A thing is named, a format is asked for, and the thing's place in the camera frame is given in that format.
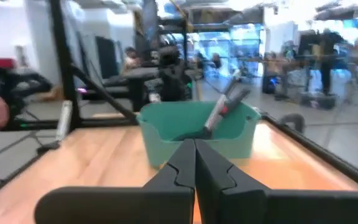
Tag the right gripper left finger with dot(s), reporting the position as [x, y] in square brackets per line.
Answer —
[120, 205]

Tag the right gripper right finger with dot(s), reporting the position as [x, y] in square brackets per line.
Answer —
[291, 208]

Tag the red box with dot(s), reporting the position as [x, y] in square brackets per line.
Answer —
[5, 63]

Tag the teal plastic bin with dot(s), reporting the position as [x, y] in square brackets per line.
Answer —
[166, 149]

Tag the grey curved clamp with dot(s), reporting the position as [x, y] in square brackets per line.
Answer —
[300, 121]

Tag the dark grey desk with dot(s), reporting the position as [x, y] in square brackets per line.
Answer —
[135, 74]

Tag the black machine with green light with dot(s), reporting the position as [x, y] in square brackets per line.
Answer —
[172, 77]

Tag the black frame base rail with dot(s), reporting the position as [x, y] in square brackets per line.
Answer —
[36, 125]

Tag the black frame upright post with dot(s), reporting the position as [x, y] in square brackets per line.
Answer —
[62, 62]

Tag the black diagonal frame brace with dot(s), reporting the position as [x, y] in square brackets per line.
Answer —
[104, 95]

